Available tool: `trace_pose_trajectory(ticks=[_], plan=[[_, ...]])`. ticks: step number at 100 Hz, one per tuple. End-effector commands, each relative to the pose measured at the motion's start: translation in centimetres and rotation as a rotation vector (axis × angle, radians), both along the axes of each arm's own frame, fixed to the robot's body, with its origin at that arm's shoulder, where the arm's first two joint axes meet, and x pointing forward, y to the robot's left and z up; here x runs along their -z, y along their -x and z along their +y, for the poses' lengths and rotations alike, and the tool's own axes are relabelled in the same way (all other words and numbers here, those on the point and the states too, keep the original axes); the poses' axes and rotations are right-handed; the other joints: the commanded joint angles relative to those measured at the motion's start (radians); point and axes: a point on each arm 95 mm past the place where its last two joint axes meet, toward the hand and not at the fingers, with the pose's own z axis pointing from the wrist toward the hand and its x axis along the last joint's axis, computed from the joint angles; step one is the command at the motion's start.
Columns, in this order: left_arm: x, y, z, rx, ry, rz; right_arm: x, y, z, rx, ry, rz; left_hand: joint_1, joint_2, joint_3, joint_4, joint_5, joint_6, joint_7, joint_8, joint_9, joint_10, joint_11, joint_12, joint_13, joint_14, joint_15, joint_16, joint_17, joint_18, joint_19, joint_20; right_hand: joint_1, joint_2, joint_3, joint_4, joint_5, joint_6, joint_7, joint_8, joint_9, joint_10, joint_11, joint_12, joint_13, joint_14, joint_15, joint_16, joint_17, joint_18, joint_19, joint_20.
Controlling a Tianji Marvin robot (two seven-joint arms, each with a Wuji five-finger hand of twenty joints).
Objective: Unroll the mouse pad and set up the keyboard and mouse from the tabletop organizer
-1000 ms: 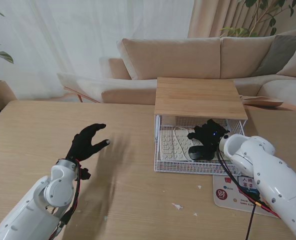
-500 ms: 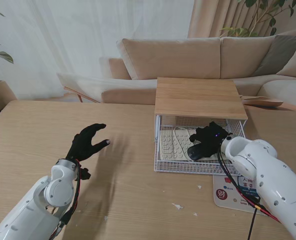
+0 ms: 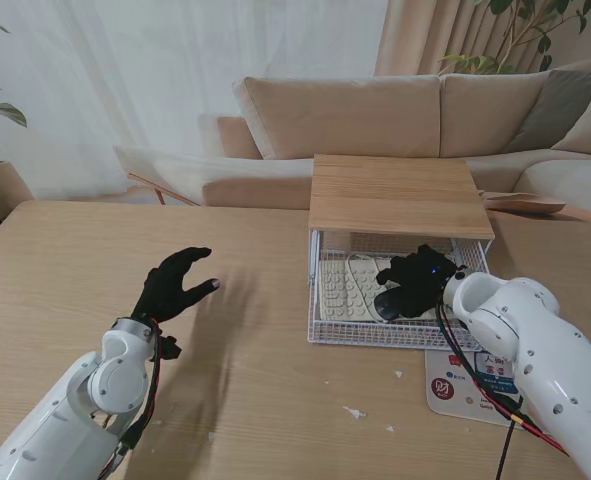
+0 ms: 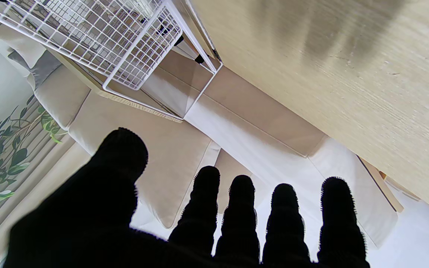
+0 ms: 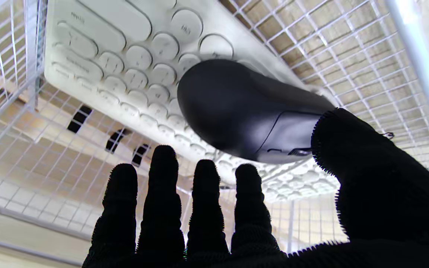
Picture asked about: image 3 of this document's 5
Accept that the wood top wire organizer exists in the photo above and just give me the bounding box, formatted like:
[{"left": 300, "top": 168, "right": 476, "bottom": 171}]
[{"left": 307, "top": 153, "right": 496, "bottom": 294}]

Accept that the black computer mouse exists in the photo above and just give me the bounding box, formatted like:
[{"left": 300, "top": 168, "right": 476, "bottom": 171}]
[{"left": 373, "top": 287, "right": 416, "bottom": 321}]

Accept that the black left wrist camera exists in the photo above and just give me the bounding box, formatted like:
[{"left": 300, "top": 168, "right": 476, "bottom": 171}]
[{"left": 154, "top": 335, "right": 184, "bottom": 362}]

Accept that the beige fabric sofa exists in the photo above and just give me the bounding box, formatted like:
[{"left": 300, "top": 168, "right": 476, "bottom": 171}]
[{"left": 197, "top": 57, "right": 591, "bottom": 236}]

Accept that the black red left arm cable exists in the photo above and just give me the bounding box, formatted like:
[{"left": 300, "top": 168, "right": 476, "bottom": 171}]
[{"left": 99, "top": 319, "right": 164, "bottom": 476}]

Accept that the broad-leaf green plant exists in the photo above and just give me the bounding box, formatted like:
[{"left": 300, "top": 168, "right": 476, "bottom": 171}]
[{"left": 0, "top": 9, "right": 29, "bottom": 129}]

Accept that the white keyboard cable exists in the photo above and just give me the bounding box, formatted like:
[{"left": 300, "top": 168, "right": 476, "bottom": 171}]
[{"left": 344, "top": 253, "right": 384, "bottom": 321}]

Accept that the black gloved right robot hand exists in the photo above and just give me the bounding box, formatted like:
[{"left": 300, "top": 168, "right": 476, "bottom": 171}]
[{"left": 374, "top": 243, "right": 469, "bottom": 319}]

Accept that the tall green leafy plant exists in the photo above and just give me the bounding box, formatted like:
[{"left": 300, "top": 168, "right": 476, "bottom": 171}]
[{"left": 439, "top": 0, "right": 591, "bottom": 76}]

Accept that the black red right arm cable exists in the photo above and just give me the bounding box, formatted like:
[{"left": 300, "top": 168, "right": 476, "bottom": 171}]
[{"left": 434, "top": 299, "right": 571, "bottom": 480}]

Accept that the printed white mouse pad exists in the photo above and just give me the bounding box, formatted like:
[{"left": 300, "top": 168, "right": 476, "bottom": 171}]
[{"left": 424, "top": 347, "right": 526, "bottom": 429}]

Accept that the white round-key keyboard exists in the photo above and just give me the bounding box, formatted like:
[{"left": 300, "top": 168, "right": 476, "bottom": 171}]
[{"left": 319, "top": 254, "right": 446, "bottom": 324}]

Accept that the tan woven planter basket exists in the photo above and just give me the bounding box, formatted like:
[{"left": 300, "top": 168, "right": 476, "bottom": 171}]
[{"left": 0, "top": 159, "right": 35, "bottom": 211}]

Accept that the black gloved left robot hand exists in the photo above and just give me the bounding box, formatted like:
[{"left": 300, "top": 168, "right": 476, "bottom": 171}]
[{"left": 130, "top": 246, "right": 222, "bottom": 324}]

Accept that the black red arm cable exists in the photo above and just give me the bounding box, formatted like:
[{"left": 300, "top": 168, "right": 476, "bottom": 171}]
[
  {"left": 99, "top": 319, "right": 164, "bottom": 476},
  {"left": 434, "top": 299, "right": 571, "bottom": 480}
]

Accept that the grey sofa cushion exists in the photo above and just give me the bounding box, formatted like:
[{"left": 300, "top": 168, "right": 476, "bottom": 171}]
[{"left": 507, "top": 68, "right": 591, "bottom": 153}]

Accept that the sheer white curtain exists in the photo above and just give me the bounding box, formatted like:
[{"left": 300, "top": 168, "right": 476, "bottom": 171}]
[{"left": 0, "top": 0, "right": 391, "bottom": 201}]

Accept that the beige drape curtain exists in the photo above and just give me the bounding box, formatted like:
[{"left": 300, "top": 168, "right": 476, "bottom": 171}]
[{"left": 374, "top": 0, "right": 591, "bottom": 77}]

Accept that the white wire mesh drawer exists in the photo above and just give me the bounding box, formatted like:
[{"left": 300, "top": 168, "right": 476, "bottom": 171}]
[{"left": 307, "top": 237, "right": 491, "bottom": 351}]

